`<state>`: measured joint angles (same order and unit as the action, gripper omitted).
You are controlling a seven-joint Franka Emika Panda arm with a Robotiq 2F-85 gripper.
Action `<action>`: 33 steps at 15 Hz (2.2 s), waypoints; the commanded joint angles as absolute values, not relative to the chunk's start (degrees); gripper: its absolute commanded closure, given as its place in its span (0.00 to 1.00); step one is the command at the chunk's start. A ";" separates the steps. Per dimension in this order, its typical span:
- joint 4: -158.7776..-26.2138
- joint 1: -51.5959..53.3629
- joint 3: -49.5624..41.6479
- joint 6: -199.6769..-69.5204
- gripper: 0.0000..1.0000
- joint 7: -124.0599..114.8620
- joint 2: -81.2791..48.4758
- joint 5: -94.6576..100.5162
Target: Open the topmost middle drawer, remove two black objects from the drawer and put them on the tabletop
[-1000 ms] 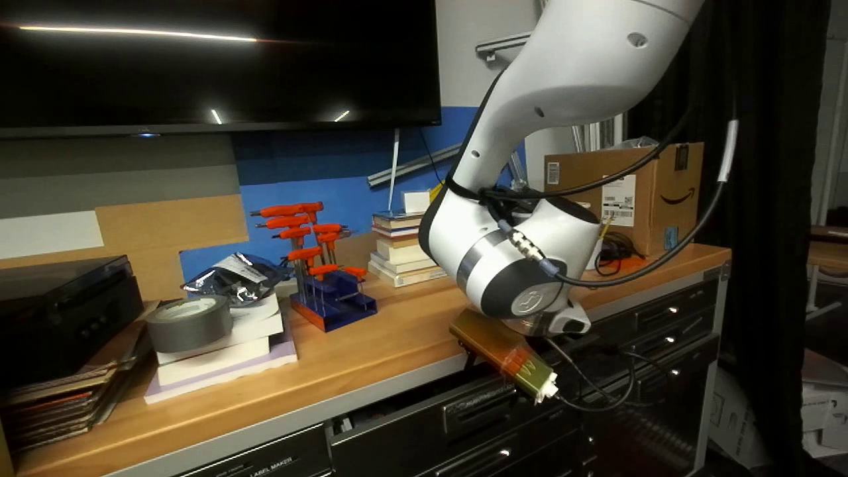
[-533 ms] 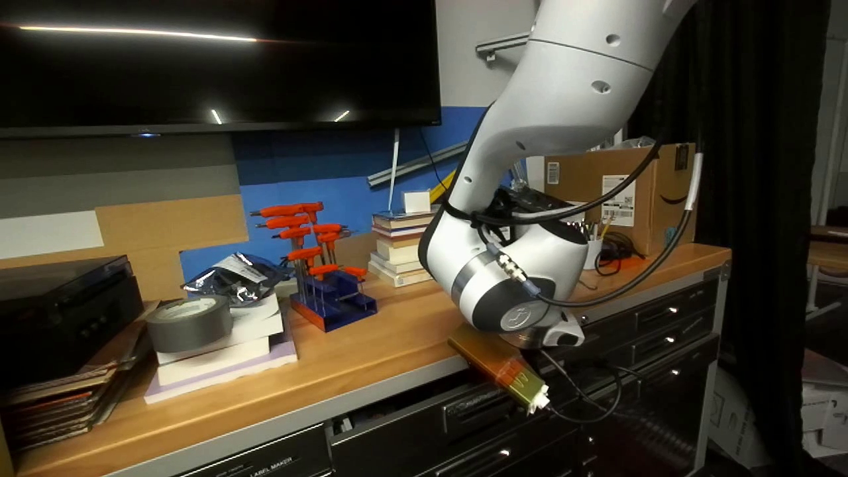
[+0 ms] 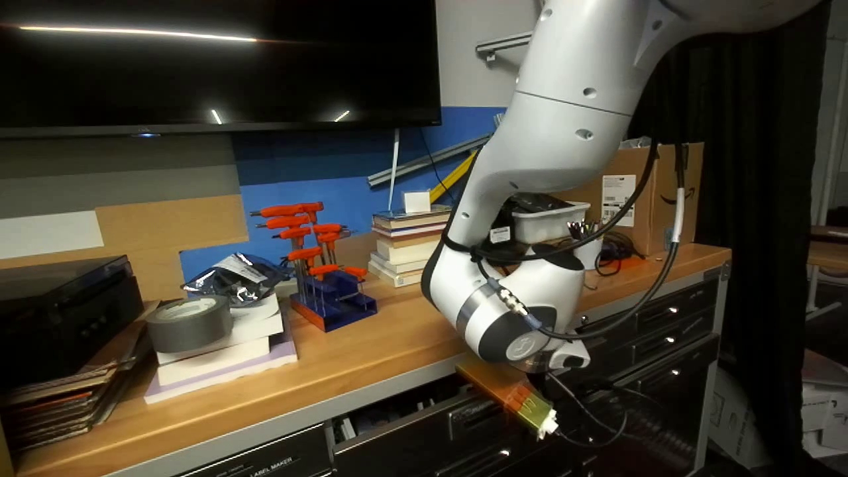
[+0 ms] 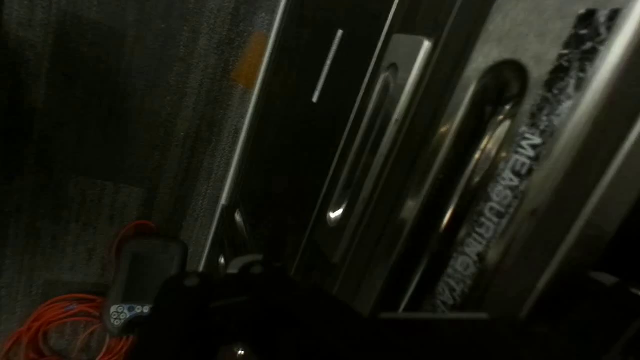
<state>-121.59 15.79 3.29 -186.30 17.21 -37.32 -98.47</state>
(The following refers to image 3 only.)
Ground stack of hardcover books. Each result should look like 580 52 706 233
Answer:
366 208 456 293

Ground black TV screen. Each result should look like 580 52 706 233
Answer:
0 0 441 142

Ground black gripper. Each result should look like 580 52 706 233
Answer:
526 367 612 424

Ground metal wall handle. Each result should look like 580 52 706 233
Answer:
473 32 535 67

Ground yellow level bar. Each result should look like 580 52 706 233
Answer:
428 151 480 208

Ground silver metal pot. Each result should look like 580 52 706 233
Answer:
143 295 235 359

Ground black equipment case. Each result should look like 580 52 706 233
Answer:
0 256 144 392

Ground black drawer cabinet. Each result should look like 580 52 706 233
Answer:
167 262 722 477

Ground white book stack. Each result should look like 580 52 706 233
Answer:
152 295 290 388

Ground black cable coil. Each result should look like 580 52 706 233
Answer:
592 230 647 274

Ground stack of dark boards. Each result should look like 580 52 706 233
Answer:
0 302 159 458

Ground lavender foam board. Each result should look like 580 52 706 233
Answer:
143 339 302 409

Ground black curtain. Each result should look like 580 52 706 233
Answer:
631 0 836 477

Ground silver aluminium bar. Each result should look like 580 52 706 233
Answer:
366 130 497 192

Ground black metal drawer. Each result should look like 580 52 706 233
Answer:
331 380 533 477

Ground brown cardboard box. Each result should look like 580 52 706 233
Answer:
564 142 706 260

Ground white plastic bin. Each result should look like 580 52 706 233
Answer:
507 195 592 250

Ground small white box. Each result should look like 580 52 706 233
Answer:
401 188 433 217

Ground thin white rod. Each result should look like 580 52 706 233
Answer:
387 130 401 217

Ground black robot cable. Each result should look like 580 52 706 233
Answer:
546 142 694 350

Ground silver foil bags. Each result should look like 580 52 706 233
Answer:
180 252 298 309

